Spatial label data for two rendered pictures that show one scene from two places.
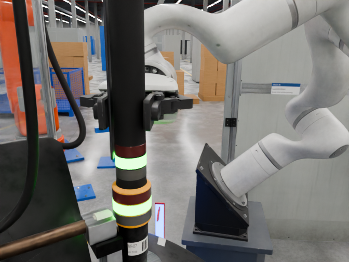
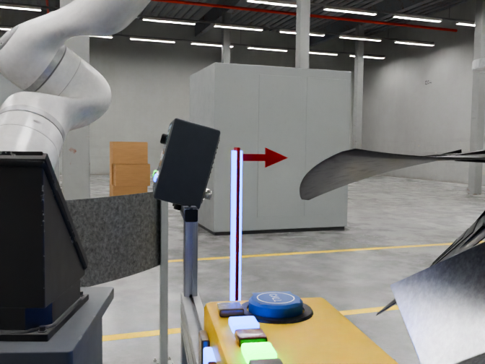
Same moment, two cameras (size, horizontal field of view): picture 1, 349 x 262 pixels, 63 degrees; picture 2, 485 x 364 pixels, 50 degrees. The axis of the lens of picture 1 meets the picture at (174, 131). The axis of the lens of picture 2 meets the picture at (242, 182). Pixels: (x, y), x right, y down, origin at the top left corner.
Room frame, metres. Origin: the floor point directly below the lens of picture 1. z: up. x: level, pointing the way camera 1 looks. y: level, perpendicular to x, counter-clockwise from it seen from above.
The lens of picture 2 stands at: (0.76, 0.65, 1.19)
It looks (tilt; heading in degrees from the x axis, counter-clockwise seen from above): 4 degrees down; 258
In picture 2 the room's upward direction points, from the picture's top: 1 degrees clockwise
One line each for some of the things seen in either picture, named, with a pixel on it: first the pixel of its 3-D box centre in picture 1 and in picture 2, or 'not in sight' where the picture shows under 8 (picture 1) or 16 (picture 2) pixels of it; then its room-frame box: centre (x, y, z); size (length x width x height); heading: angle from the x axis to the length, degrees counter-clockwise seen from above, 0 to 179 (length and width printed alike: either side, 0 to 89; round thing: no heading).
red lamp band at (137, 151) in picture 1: (130, 146); not in sight; (0.29, 0.05, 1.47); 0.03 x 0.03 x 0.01
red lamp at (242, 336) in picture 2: not in sight; (250, 337); (0.69, 0.34, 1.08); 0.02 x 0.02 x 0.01; 88
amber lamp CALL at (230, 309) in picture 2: not in sight; (230, 309); (0.69, 0.28, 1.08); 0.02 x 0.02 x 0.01; 88
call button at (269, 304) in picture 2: not in sight; (275, 307); (0.66, 0.28, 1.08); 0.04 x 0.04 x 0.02
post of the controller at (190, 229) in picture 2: not in sight; (190, 251); (0.63, -0.50, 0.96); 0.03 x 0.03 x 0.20; 88
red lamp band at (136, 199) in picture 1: (131, 190); not in sight; (0.29, 0.05, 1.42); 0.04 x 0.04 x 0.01
